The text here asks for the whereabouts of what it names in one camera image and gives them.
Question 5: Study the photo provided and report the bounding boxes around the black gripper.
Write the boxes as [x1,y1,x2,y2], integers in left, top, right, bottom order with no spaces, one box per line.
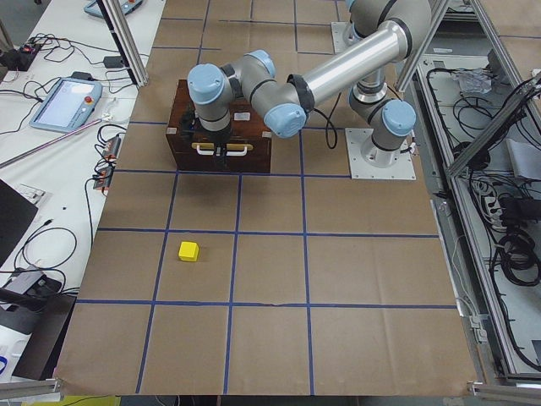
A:
[179,107,232,168]

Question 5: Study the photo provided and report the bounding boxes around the metal rod with pink tape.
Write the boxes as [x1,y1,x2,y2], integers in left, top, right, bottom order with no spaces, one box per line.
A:
[0,118,104,169]

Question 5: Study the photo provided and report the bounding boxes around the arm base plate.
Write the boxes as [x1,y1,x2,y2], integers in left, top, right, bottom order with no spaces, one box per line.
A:
[345,128,417,181]

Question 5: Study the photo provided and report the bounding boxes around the near teach pendant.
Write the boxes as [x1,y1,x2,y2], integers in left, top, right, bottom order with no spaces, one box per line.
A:
[30,78,102,133]

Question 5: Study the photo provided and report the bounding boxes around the black laptop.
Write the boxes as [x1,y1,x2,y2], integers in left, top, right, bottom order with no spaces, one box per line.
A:
[0,180,38,265]

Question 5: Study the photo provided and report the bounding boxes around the aluminium frame post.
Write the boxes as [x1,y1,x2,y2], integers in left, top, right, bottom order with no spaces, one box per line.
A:
[97,0,149,87]

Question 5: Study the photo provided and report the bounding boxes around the far teach pendant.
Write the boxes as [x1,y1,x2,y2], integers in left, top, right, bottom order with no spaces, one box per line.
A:
[83,0,145,19]

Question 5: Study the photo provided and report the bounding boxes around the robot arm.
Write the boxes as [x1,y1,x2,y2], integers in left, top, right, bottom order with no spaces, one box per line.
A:
[187,1,432,145]

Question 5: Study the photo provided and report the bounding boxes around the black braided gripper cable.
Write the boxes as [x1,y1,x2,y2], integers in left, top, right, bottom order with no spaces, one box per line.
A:
[310,86,346,150]

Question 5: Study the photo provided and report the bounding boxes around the yellow block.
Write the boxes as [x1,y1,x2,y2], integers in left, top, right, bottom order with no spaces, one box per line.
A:
[178,241,199,262]

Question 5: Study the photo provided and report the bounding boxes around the teach pendant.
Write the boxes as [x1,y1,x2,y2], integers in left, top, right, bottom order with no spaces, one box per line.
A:
[83,0,145,19]
[30,78,102,133]

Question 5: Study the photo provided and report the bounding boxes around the dark wooden drawer cabinet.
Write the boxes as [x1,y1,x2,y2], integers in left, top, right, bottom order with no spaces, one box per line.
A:
[166,80,271,173]

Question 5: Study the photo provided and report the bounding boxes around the black power adapter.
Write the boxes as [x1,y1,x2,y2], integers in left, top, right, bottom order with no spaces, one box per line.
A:
[102,56,124,69]

